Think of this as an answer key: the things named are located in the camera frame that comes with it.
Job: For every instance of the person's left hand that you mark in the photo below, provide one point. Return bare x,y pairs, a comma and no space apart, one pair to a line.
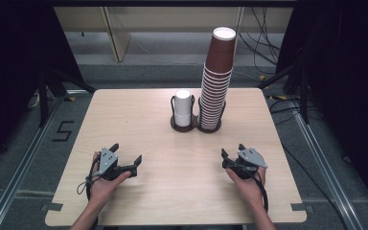
103,188

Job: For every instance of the black metal stand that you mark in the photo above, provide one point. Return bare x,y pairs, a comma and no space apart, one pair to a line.
304,96
43,96

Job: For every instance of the stack of brown cups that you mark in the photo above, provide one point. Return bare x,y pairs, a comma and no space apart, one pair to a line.
218,54

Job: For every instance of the person's right hand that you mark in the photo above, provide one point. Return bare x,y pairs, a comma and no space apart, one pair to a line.
252,190

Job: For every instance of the beige wooden furniture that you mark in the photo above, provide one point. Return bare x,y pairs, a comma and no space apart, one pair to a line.
83,19

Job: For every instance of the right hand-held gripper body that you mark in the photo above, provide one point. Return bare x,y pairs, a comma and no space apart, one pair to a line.
250,158

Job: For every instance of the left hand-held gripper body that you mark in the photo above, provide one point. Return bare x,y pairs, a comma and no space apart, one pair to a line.
108,159

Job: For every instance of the dark curtain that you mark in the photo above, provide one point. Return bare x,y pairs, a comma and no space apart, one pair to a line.
348,64
9,48

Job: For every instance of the metal floor rail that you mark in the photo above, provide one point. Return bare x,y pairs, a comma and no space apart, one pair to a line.
329,179
16,179

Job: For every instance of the black double cup holder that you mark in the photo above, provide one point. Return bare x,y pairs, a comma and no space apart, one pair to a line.
180,128

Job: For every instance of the stack of white cups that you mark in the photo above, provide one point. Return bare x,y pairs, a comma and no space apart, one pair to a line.
183,107

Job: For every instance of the black tape piece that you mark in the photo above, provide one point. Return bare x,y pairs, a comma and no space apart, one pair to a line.
54,207
298,207

